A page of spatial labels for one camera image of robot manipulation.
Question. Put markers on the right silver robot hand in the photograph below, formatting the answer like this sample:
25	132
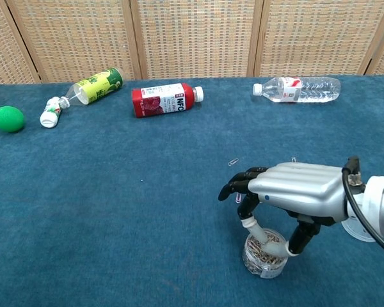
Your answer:
300	188

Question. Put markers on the paperclip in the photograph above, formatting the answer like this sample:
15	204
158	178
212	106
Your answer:
233	162
238	198
293	159

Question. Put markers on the clear round lid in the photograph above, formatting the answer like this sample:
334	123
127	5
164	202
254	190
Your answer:
355	231

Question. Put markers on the round clear paper clip container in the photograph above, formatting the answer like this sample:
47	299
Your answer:
262	265

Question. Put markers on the clear water bottle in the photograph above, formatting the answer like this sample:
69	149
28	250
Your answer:
307	89

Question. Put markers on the red juice bottle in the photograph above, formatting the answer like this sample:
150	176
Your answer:
160	100

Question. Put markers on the blue felt table mat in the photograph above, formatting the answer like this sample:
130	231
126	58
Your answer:
115	208

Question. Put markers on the green yellow label bottle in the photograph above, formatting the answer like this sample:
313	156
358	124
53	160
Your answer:
99	86

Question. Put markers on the small white bottle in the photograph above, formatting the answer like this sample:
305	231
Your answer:
49	115

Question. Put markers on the green ball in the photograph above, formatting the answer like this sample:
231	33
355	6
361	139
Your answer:
8	119

